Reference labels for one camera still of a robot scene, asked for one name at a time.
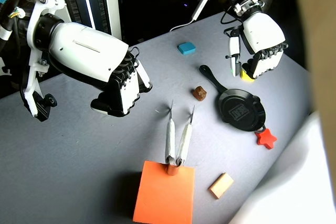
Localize yellow block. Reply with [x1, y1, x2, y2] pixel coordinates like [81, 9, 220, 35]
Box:
[240, 68, 256, 82]

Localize blue block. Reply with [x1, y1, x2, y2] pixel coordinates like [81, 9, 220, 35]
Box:
[177, 41, 197, 56]

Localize brown meat chunk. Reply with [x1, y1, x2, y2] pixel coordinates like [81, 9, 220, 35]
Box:
[192, 86, 207, 101]

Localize red star block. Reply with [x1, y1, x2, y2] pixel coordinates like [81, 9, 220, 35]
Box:
[255, 128, 278, 150]

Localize white cable with adapter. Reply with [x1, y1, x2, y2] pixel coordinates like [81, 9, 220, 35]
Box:
[169, 0, 211, 33]

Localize metal tongs with handles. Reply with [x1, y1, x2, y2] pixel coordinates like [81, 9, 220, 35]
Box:
[164, 99, 196, 176]

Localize tan wooden rectangular block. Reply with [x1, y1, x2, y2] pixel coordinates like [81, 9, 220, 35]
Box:
[208, 172, 235, 200]

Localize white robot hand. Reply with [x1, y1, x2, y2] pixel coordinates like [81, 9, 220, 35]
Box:
[224, 11, 289, 80]
[48, 21, 153, 118]

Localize black toy frying pan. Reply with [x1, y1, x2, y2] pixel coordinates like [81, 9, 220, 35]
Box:
[198, 64, 267, 133]

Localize grey table cloth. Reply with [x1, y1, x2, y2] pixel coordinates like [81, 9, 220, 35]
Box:
[0, 11, 320, 224]

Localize orange rectangular block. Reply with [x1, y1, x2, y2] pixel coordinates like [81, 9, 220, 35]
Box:
[132, 160, 196, 224]

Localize white backdrop sheet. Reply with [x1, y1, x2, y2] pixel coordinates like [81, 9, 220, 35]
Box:
[228, 111, 336, 224]

